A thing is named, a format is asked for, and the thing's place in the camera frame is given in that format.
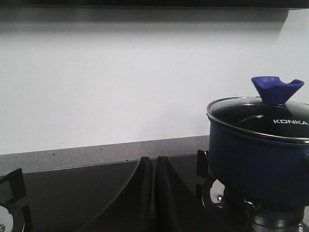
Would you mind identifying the black round burner head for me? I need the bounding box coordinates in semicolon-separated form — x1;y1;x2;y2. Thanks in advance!
250;204;306;232

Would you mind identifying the black left burner grate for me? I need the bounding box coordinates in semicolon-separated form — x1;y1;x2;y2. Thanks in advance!
0;168;33;232

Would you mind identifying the black pot support grate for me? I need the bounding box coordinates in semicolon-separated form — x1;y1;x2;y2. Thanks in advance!
196;149;309;232

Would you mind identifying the dark blue cooking pot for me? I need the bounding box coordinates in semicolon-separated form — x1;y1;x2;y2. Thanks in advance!
209;120;309;207

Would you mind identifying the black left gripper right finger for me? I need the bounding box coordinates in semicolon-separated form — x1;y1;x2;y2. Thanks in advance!
154;156;217;232

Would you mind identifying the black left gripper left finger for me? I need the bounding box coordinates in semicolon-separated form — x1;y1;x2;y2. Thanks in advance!
79;157;153;232

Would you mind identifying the glass pot lid blue knob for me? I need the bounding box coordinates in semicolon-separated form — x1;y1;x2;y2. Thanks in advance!
206;76;309;144

